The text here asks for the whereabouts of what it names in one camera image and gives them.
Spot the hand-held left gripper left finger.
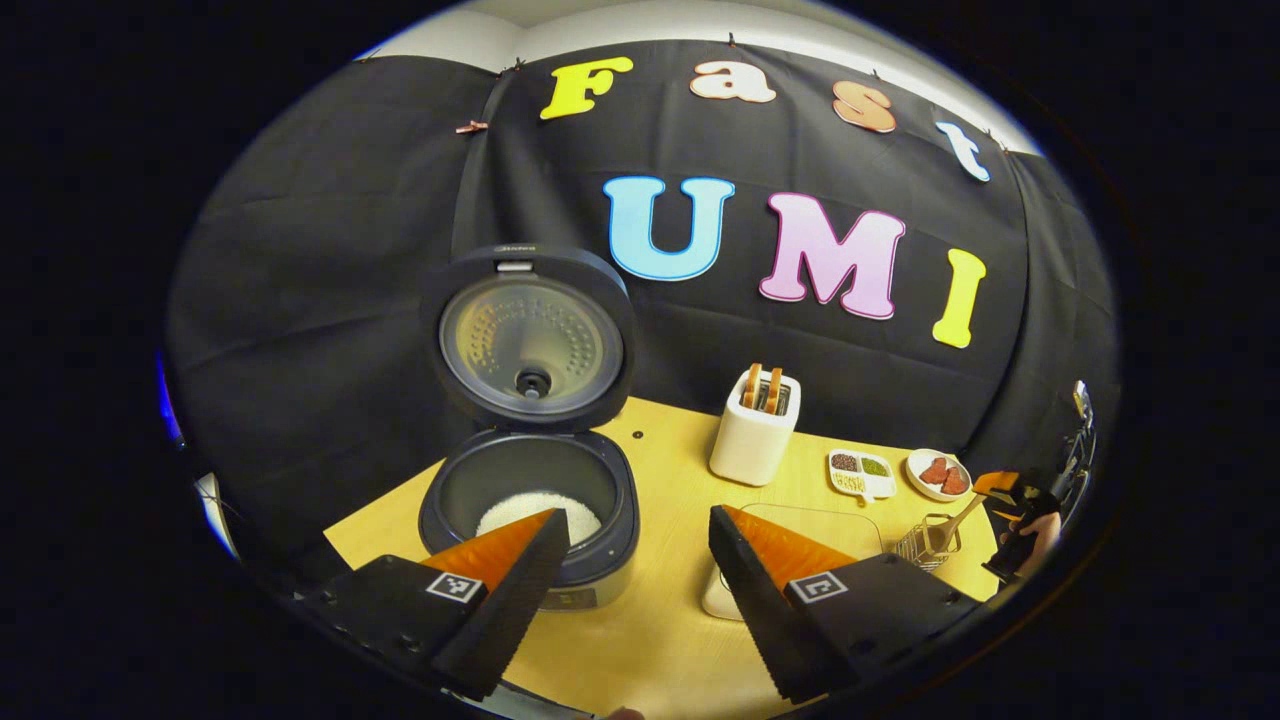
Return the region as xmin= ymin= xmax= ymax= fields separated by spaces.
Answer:
xmin=300 ymin=508 xmax=571 ymax=701

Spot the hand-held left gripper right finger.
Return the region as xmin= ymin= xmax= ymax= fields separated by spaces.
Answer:
xmin=708 ymin=505 xmax=986 ymax=704

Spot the wooden spoon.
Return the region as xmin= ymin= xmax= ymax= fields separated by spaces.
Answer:
xmin=925 ymin=493 xmax=991 ymax=551

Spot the metal wire chopstick holder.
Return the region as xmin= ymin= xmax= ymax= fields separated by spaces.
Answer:
xmin=893 ymin=513 xmax=963 ymax=573

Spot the clear rice box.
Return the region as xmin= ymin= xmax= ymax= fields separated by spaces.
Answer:
xmin=702 ymin=503 xmax=883 ymax=621

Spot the white rice pile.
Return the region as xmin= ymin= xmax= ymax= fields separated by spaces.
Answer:
xmin=476 ymin=489 xmax=603 ymax=546

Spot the dark blue rice cooker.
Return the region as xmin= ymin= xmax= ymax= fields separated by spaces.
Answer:
xmin=418 ymin=245 xmax=641 ymax=611

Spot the white round plate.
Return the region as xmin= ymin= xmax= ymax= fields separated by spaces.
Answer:
xmin=906 ymin=449 xmax=973 ymax=502

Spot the white divided bean dish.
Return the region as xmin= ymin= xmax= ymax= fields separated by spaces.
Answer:
xmin=828 ymin=449 xmax=897 ymax=503

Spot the white toaster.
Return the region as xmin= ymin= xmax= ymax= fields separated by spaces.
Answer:
xmin=709 ymin=368 xmax=802 ymax=487

